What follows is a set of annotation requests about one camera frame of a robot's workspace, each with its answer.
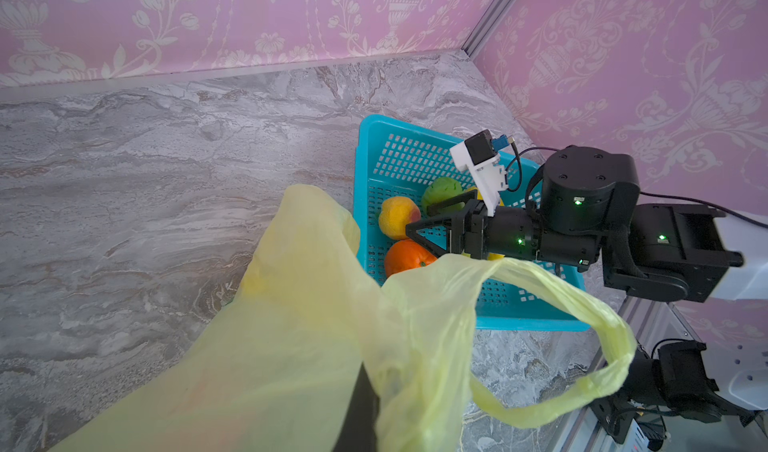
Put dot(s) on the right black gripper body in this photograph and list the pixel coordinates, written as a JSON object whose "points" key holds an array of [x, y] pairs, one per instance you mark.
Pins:
{"points": [[579, 205]]}

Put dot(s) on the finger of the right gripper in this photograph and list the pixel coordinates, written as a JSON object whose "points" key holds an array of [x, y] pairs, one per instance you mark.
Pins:
{"points": [[432, 233], [454, 204]]}

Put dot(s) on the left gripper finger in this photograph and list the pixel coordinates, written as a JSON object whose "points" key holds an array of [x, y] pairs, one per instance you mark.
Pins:
{"points": [[358, 430]]}

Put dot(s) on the green fruit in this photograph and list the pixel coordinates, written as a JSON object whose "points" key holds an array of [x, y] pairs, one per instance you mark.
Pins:
{"points": [[440, 190]]}

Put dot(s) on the orange round fruit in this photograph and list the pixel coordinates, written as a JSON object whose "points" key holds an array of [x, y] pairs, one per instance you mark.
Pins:
{"points": [[406, 255]]}

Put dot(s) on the yellow-red peach fruit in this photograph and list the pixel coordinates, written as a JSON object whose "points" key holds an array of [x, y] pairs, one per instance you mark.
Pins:
{"points": [[396, 213]]}

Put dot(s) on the yellow-green plastic bag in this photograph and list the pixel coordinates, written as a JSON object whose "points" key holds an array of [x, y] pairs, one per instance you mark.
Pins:
{"points": [[276, 368]]}

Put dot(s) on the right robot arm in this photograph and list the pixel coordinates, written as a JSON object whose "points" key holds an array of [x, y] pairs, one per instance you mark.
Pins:
{"points": [[678, 247]]}

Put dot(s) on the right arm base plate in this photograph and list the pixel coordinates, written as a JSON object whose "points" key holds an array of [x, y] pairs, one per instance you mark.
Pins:
{"points": [[624, 426]]}

